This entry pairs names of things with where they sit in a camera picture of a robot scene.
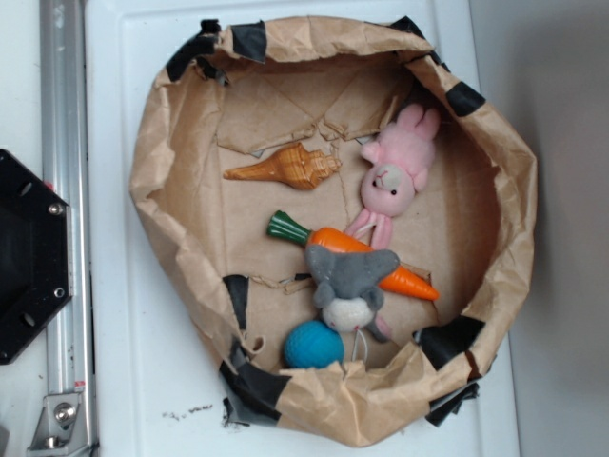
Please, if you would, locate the orange plastic carrot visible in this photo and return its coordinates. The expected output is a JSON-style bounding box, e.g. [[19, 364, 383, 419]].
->
[[266, 210, 440, 301]]

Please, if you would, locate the brown conch shell toy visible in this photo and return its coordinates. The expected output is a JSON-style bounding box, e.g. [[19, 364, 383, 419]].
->
[[223, 143, 342, 190]]

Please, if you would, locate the gray plush bunny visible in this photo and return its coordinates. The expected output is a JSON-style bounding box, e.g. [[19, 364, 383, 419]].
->
[[304, 245, 400, 343]]

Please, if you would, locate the blue golf ball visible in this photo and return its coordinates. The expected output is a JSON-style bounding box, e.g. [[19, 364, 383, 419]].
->
[[284, 321, 344, 368]]

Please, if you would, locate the pink plush bunny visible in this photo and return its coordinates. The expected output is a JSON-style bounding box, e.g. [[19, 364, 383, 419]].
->
[[345, 104, 441, 249]]

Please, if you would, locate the brown paper bag bin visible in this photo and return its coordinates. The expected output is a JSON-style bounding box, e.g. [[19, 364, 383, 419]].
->
[[129, 16, 537, 447]]

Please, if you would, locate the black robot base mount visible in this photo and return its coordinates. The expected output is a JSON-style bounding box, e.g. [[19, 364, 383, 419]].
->
[[1, 149, 71, 366]]

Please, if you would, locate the metal corner bracket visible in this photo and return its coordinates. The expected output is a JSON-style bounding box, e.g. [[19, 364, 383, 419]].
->
[[27, 392, 88, 456]]

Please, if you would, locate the aluminum extrusion rail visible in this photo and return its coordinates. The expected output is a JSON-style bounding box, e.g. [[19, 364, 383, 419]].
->
[[40, 1, 99, 456]]

